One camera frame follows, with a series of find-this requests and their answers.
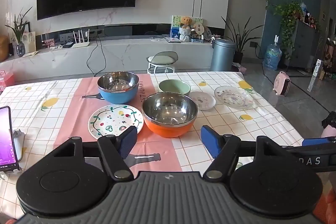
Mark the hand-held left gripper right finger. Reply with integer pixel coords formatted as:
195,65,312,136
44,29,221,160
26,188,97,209
201,125,286,180

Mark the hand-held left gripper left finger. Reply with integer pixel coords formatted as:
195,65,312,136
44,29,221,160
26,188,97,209
49,126,138,182

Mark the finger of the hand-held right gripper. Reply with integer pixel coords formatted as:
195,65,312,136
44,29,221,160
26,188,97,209
301,136,336,147

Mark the fruit painted white plate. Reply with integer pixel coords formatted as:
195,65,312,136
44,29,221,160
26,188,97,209
88,105,144,140

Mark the orange steel bowl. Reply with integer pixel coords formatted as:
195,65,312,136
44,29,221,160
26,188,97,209
142,92,198,138

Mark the small white plate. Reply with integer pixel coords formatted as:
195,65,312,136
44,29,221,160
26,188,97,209
189,91,216,111

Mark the blue steel bowl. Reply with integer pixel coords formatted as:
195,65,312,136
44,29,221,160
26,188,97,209
97,71,139,104

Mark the clear glass plate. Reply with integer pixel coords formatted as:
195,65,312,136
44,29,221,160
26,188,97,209
214,86,255,109

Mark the green ceramic bowl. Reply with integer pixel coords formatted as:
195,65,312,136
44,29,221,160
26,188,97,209
158,79,191,97

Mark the pink bin with black bag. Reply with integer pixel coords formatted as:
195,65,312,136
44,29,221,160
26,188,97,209
322,112,336,138

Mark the red fleece cloth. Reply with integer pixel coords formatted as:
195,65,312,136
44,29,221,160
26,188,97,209
312,187,336,218

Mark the tall white floor sign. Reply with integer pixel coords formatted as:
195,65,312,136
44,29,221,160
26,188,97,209
308,59,322,92

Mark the pink fan heater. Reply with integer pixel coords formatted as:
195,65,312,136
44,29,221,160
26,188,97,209
273,71,291,97

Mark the checked lemon print tablecloth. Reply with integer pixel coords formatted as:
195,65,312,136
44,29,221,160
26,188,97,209
0,71,305,216

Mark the patterned fabric bag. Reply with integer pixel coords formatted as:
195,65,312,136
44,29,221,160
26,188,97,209
232,63,246,75

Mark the grey metal trash can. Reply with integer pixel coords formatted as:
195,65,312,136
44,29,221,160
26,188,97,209
210,38,236,72

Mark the white round stool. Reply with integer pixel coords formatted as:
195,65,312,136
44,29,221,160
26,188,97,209
146,51,179,74

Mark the white marble tv console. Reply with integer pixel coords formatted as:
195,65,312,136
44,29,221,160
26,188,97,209
0,37,213,82

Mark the long leaf potted plant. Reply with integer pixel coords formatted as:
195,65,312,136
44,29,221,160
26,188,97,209
221,15,264,64

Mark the blue water jug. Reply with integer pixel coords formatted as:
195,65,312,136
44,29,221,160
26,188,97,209
263,35,282,71

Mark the grey drawer cabinet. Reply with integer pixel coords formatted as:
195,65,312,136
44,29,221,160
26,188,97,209
286,20,319,69

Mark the white wifi router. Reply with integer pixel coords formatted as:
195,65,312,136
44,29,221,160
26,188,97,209
71,29,90,48

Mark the white phone stand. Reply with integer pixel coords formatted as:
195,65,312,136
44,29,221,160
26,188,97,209
0,129,25,175

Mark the white woven basket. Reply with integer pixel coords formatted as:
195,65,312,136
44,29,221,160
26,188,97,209
178,27,193,43

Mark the round hand fan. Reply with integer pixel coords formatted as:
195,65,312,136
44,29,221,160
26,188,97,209
193,20,205,39

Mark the smartphone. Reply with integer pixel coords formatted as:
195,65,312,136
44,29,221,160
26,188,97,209
0,106,19,165

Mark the brown teddy bear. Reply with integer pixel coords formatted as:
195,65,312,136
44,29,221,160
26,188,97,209
179,16,193,29

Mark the green blue painting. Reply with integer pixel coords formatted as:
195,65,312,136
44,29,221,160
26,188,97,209
171,15,204,38

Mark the bushy green trailing plant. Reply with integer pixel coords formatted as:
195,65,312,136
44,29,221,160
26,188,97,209
272,2,303,59

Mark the pink storage box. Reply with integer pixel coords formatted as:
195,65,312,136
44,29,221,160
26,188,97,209
0,70,15,92

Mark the sketch portrait card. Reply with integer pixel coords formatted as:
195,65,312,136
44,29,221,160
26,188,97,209
22,31,36,52

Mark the plant in glass vase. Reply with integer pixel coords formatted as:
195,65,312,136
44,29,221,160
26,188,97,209
5,6,33,57

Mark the brown gourd vase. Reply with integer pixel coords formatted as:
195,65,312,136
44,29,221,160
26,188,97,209
0,35,9,62

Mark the black power cable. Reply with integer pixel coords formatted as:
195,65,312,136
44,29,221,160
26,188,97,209
87,36,103,77

